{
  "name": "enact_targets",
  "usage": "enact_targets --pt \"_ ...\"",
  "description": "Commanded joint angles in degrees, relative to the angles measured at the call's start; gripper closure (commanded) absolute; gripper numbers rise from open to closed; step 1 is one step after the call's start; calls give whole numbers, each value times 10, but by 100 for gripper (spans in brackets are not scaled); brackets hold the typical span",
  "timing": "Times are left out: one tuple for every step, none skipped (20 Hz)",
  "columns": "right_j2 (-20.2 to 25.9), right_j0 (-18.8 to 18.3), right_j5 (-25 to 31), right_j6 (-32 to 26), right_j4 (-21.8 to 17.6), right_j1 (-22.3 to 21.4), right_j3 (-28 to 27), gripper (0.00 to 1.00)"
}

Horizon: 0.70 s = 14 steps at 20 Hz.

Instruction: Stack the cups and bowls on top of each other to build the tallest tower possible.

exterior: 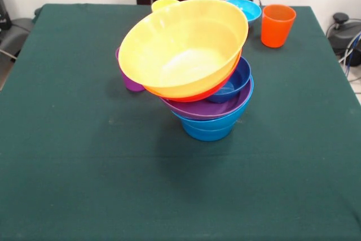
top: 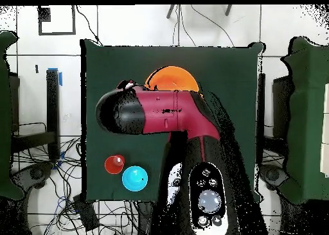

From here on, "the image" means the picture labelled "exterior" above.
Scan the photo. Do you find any orange-red plastic cup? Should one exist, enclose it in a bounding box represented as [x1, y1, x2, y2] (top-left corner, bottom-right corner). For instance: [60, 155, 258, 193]
[260, 4, 297, 49]

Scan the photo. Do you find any large yellow plastic bowl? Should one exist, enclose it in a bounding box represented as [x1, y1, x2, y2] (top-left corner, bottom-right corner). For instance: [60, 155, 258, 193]
[117, 0, 250, 98]

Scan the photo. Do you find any small dark blue bowl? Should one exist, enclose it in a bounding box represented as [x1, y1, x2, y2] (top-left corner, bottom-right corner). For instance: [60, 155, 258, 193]
[207, 56, 252, 104]

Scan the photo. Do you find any orange shallow plastic bowl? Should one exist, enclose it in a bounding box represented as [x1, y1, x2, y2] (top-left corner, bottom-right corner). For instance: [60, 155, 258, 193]
[143, 49, 243, 103]

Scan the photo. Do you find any large purple plastic bowl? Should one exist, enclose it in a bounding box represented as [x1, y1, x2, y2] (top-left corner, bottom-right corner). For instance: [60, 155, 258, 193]
[159, 76, 254, 120]

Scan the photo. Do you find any medium light blue bowl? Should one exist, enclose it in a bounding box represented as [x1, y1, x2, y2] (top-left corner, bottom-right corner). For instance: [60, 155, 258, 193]
[171, 76, 255, 130]

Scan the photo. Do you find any small cyan plastic bowl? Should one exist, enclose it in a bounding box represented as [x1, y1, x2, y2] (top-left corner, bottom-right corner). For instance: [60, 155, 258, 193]
[225, 0, 262, 29]

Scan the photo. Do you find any yellow plastic cup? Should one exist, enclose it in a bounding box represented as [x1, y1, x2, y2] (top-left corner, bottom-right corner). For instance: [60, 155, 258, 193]
[151, 0, 180, 13]

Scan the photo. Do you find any purple plastic cup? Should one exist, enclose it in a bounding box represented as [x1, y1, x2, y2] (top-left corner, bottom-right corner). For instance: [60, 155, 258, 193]
[115, 47, 146, 93]

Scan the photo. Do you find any small light blue bowl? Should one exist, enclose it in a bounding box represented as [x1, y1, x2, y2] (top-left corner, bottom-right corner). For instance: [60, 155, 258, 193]
[182, 122, 235, 142]

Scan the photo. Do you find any dark green tablecloth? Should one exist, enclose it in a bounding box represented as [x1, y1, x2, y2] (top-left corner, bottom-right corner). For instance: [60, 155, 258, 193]
[0, 3, 361, 241]

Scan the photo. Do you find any blue cable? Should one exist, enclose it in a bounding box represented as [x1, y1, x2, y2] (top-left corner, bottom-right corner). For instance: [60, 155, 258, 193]
[345, 32, 361, 68]

